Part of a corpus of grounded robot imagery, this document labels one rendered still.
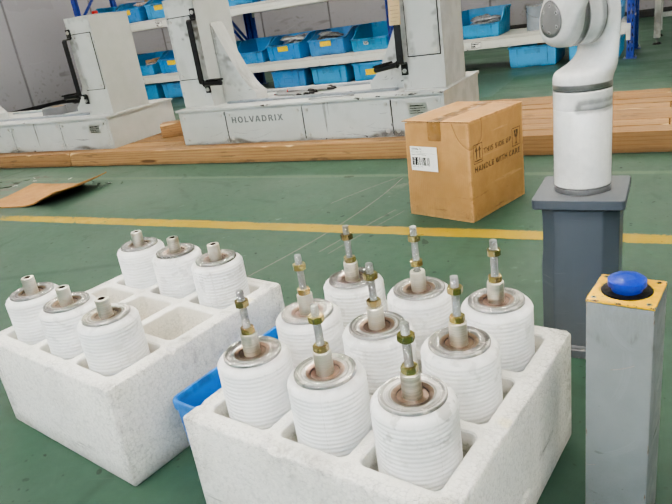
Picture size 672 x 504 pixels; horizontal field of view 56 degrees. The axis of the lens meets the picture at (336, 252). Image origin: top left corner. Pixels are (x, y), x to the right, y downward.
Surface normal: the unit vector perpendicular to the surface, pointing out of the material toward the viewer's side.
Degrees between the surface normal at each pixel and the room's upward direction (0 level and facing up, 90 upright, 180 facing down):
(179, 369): 90
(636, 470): 90
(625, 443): 90
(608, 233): 90
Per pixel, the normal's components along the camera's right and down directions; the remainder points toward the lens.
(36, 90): 0.88, 0.04
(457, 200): -0.70, 0.33
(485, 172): 0.70, 0.16
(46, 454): -0.14, -0.92
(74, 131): -0.44, 0.39
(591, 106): -0.04, 0.37
